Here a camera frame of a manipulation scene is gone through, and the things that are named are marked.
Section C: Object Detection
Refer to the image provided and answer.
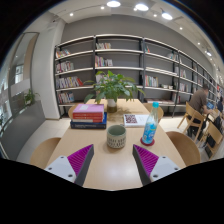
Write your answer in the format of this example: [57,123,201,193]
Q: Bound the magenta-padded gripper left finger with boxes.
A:
[44,143,96,187]

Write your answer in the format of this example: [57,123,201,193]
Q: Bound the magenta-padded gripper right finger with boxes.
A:
[131,143,182,187]

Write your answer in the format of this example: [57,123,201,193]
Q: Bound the clear bottle with blue cap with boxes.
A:
[141,101,160,145]

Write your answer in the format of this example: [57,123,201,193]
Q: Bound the light wooden chair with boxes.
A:
[165,130,202,168]
[67,104,78,120]
[176,101,207,141]
[199,119,224,159]
[142,102,165,124]
[29,136,63,170]

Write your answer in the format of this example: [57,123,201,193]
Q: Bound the flat round red coaster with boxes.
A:
[139,136,156,147]

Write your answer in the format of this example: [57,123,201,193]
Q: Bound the dark blue book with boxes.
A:
[69,111,109,130]

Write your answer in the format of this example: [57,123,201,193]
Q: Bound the grey-green ceramic mug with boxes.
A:
[106,124,128,150]

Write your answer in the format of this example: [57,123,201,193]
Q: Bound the open white magazine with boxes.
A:
[122,113,150,129]

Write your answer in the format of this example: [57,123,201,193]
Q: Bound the red book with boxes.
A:
[72,111,105,124]

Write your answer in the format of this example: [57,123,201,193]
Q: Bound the pink book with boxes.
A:
[72,103,106,115]

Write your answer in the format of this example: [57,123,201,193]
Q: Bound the person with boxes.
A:
[187,83,212,116]

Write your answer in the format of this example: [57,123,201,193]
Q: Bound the small green window plant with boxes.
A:
[22,89,40,108]

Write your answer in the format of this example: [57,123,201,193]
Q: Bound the green potted table plant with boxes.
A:
[83,69,146,114]

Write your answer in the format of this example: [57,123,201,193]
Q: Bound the grey bookshelf unit with books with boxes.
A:
[54,33,224,118]

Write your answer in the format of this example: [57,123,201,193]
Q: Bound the round ceiling spotlights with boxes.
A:
[68,0,214,58]

